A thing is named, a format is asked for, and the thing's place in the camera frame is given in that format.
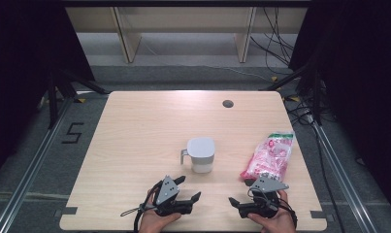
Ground black metal stand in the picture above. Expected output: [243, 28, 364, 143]
[47, 67, 109, 130]
[260, 57, 324, 126]

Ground pink and white plastic bag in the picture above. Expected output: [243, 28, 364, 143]
[240, 130, 296, 183]

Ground hanging black cables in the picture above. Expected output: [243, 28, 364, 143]
[249, 7, 296, 68]

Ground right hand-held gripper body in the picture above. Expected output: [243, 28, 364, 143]
[238, 176, 290, 219]

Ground person's left hand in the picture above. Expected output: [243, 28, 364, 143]
[139, 190, 183, 233]

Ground thin white floor cable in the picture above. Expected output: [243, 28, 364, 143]
[140, 38, 273, 83]

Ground aluminium floor rail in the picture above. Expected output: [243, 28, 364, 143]
[0, 96, 74, 233]
[311, 121, 379, 233]

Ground tangled black floor cables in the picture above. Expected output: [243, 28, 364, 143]
[283, 96, 317, 128]

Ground thin braided strap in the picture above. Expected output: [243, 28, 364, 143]
[119, 207, 146, 218]

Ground black curtain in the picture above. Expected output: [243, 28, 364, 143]
[288, 0, 391, 215]
[0, 0, 94, 183]

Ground light wooden shelf unit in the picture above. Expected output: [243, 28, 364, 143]
[64, 6, 309, 64]

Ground person's right hand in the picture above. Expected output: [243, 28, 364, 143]
[247, 189, 298, 233]

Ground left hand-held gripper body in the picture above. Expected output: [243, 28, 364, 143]
[152, 175, 194, 217]

